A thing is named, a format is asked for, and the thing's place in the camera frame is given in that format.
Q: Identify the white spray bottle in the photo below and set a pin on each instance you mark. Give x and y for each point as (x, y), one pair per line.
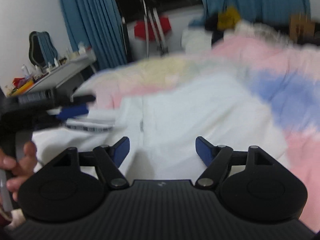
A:
(24, 70)

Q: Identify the group of small cosmetic bottles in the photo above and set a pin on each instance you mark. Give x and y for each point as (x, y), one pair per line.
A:
(56, 63)

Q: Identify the wavy black-framed mirror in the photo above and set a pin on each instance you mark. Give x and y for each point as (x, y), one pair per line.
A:
(40, 50)

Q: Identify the white dressing table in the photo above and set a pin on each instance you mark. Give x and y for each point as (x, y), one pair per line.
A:
(67, 70)

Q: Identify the mustard yellow garment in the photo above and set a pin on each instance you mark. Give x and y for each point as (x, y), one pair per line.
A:
(228, 17)

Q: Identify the brown paper bag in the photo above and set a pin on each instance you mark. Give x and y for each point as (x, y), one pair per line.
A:
(301, 27)

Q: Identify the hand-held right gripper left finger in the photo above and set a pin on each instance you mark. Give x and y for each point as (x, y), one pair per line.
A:
(122, 150)

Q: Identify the person's left hand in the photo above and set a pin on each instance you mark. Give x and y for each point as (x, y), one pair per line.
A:
(30, 157)

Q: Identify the white sweatshirt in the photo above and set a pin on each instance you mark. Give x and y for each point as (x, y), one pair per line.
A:
(187, 112)

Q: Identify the white pillow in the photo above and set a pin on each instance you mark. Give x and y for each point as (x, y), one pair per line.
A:
(196, 38)

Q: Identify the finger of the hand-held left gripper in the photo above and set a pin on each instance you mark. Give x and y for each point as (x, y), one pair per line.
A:
(73, 112)
(83, 98)

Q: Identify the orange tray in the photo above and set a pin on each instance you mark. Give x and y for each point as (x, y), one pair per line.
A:
(22, 88)

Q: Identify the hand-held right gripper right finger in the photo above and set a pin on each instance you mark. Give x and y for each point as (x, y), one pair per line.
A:
(203, 151)

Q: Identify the folded white board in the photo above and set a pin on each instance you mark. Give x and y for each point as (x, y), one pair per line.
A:
(125, 40)

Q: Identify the red packet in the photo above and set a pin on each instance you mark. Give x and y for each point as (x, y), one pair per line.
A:
(18, 81)

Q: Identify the black tripod stand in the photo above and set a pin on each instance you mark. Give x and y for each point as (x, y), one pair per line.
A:
(157, 30)

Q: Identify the white tissue box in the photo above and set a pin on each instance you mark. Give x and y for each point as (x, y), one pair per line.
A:
(84, 48)

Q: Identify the black garment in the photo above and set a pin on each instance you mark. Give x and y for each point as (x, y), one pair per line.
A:
(212, 22)

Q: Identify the pastel tie-dye blanket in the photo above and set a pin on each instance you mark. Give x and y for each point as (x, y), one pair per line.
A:
(275, 62)

